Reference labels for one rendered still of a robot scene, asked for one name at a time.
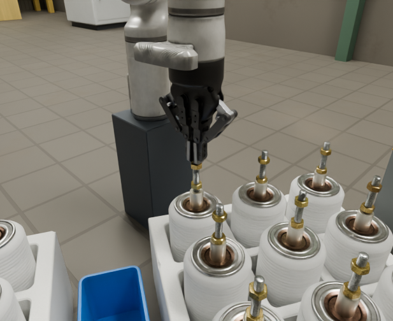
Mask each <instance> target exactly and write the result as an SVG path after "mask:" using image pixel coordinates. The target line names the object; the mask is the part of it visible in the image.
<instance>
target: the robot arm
mask: <svg viewBox="0 0 393 321"><path fill-rule="evenodd" d="M121 1H123V2H125V3H127V4H130V5H131V14H130V17H129V20H128V21H127V23H126V25H125V27H124V38H125V49H126V56H127V67H128V74H127V84H128V90H129V102H130V108H131V113H132V115H133V117H134V118H135V119H137V120H140V121H145V122H155V121H160V120H164V119H166V118H168V119H169V121H170V122H171V125H172V126H173V129H174V130H175V132H181V133H182V134H183V137H184V138H185V154H186V156H187V160H188V161H190V162H192V161H194V164H200V163H202V162H203V161H204V160H205V159H206V158H207V156H208V153H207V152H208V151H207V149H208V143H209V142H210V141H211V140H213V139H214V138H217V137H219V136H220V134H221V133H222V132H223V131H224V130H225V129H226V128H227V127H228V126H229V124H230V123H231V122H232V121H233V120H234V119H235V118H236V117H237V116H238V112H237V111H236V110H234V109H232V110H230V109H229V108H228V107H227V106H226V105H225V103H224V95H223V93H222V89H221V86H222V82H223V79H224V56H225V22H224V9H225V0H121ZM170 82H171V83H172V85H171V88H170ZM216 111H217V114H216V117H215V120H216V122H215V123H214V124H213V125H212V126H211V128H210V125H211V123H212V120H213V114H214V113H215V112H216ZM176 116H177V117H178V118H179V120H180V123H179V121H178V120H177V118H176Z"/></svg>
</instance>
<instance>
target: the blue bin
mask: <svg viewBox="0 0 393 321"><path fill-rule="evenodd" d="M77 321H150V319H149V314H148V308H147V304H146V297H145V291H144V286H143V280H142V276H141V270H140V268H139V267H138V266H127V267H122V268H118V269H112V270H109V271H103V272H100V273H95V274H91V275H87V276H84V277H83V278H81V280H80V281H79V283H78V317H77Z"/></svg>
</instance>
